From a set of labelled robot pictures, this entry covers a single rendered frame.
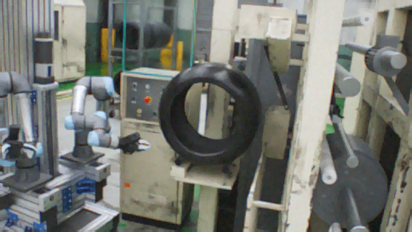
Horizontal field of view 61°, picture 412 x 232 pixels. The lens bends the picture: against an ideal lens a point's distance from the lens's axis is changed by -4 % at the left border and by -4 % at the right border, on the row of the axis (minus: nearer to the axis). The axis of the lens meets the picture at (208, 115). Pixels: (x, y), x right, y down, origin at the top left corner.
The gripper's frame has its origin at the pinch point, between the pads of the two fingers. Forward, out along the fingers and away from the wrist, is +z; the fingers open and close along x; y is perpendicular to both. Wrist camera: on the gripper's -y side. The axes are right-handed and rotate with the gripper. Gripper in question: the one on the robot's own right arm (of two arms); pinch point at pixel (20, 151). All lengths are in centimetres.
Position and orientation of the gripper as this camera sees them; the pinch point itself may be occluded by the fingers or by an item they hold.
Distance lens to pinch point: 185.5
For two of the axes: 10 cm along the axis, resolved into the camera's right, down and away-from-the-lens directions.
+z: 6.6, 2.4, -7.2
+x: -7.3, -0.3, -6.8
